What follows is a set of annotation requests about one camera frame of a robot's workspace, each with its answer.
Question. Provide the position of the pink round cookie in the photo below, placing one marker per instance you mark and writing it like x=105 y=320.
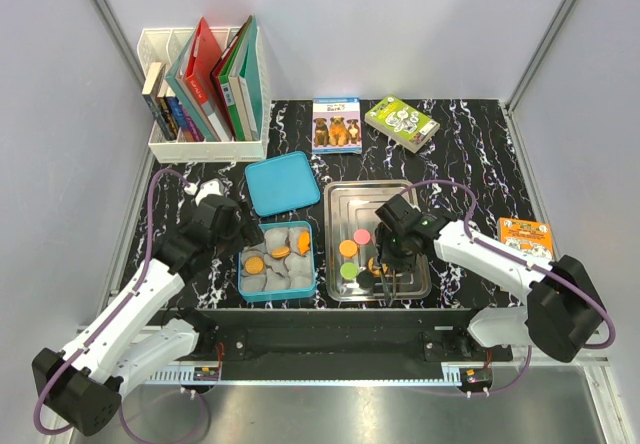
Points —
x=361 y=237

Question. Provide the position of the teal box lid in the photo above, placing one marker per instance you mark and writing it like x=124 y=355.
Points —
x=282 y=184

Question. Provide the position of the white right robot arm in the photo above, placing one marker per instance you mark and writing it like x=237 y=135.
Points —
x=560 y=307

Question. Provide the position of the orange round cracker cookie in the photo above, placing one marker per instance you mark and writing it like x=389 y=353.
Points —
x=254 y=265
x=373 y=268
x=348 y=248
x=281 y=252

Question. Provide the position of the steel baking tray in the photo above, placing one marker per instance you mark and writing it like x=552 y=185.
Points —
x=351 y=205

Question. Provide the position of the orange book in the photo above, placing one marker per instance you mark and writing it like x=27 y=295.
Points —
x=529 y=237

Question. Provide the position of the black sandwich cookie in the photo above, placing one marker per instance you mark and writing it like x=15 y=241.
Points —
x=366 y=280

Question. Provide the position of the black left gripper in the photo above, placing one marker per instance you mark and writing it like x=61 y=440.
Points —
x=249 y=234

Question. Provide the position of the green round cookie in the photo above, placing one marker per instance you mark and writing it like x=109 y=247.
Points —
x=349 y=271

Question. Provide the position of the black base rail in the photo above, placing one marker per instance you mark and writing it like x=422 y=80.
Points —
x=319 y=345

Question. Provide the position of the orange fish shaped cookie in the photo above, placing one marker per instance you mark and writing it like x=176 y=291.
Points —
x=304 y=243

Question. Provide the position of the teal grey book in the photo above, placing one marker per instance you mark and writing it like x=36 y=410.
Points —
x=192 y=99

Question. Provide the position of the white file organizer rack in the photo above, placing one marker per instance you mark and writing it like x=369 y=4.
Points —
x=164 y=44

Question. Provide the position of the teal cookie box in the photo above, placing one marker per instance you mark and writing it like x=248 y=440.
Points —
x=286 y=279

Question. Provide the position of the dog picture book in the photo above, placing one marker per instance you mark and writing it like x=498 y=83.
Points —
x=336 y=126

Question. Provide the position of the tan spine paperback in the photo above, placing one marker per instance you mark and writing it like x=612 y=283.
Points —
x=153 y=80

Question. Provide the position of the dark blue paperback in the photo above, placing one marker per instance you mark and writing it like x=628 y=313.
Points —
x=179 y=116

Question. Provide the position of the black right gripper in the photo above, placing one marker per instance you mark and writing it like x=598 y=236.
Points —
x=383 y=234

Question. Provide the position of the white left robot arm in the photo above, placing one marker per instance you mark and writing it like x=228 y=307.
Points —
x=85 y=382

